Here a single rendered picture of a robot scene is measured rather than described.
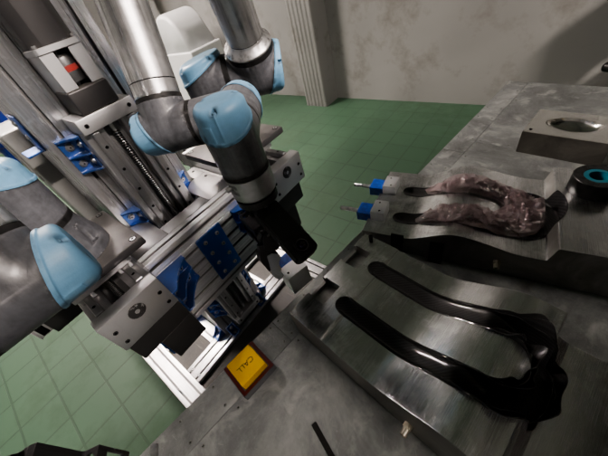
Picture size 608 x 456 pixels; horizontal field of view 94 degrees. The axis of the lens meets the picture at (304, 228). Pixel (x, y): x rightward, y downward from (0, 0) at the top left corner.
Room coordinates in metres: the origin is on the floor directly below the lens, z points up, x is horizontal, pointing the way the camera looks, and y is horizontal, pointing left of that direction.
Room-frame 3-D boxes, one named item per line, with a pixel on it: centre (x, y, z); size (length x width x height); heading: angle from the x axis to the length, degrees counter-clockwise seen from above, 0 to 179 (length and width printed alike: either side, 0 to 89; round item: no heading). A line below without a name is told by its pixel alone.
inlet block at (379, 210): (0.57, -0.17, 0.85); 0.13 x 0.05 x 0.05; 50
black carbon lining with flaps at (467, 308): (0.19, -0.16, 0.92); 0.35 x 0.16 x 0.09; 33
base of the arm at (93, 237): (0.53, 0.50, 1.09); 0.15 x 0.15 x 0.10
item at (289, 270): (0.43, 0.07, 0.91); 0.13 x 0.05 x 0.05; 26
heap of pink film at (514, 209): (0.44, -0.41, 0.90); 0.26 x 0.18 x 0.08; 50
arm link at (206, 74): (0.85, 0.12, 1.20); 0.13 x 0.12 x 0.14; 81
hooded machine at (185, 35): (4.51, 0.68, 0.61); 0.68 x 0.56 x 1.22; 41
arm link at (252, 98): (0.51, 0.06, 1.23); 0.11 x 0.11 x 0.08; 81
